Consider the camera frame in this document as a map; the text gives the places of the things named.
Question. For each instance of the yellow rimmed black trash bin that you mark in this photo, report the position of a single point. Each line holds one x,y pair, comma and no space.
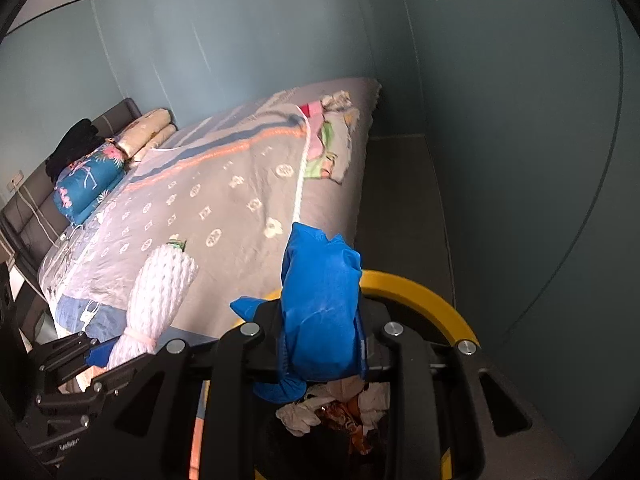
425,290

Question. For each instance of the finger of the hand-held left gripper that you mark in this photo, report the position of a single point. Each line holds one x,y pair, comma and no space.
90,395
65,355

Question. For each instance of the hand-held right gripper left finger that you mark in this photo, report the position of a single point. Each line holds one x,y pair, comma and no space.
235,360

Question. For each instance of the beige folded quilt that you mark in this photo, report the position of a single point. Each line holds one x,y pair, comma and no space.
145,132

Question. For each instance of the white foam fruit net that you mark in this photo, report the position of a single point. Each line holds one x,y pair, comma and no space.
155,290

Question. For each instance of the blue floral folded quilt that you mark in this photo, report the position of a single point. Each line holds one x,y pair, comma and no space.
87,180

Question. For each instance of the black clothes pile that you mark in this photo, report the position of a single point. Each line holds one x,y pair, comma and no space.
72,147

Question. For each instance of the grey printed bed blanket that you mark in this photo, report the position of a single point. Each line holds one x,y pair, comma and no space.
225,185

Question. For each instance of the grey bed headboard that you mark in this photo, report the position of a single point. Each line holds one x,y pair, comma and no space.
30,195

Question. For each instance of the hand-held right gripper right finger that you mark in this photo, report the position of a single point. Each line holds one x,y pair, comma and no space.
375,350

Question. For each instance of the pink printed sheet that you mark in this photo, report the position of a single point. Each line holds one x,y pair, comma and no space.
327,155

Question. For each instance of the white wall socket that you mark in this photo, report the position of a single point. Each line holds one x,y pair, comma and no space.
15,181

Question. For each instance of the blue plastic glove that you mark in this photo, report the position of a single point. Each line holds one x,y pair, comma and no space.
320,300

